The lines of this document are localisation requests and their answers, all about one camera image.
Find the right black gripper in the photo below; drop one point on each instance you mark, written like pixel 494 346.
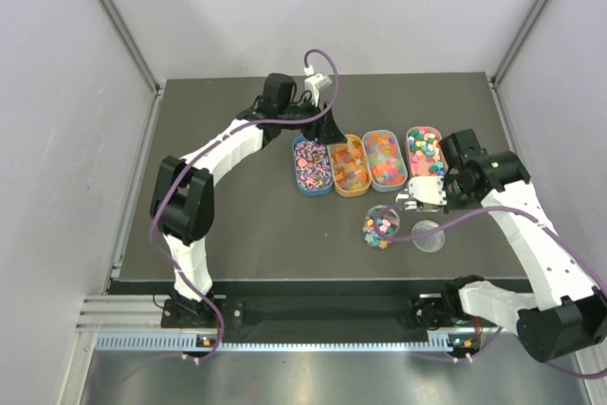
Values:
pixel 452 205

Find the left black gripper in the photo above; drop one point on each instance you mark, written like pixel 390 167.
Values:
pixel 321 121

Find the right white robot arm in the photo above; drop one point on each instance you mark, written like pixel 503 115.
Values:
pixel 566 310

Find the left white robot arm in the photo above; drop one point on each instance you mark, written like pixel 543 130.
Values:
pixel 182 208

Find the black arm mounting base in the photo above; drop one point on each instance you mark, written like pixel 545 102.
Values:
pixel 241 312

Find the pink tray of star candies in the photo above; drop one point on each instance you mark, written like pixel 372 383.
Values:
pixel 424 154

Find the yellow tray of popsicle candies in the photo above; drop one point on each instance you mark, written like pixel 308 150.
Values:
pixel 350 167

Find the blue tray of lollipops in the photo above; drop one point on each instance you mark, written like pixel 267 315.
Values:
pixel 313 172

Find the clear round jar lid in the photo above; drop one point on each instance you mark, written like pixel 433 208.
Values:
pixel 430 243

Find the light blue tray of gummies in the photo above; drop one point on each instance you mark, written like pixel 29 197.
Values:
pixel 387 166

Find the clear plastic jar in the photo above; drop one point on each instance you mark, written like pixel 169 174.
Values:
pixel 380 225

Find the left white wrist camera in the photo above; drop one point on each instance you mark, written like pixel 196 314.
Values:
pixel 315 84

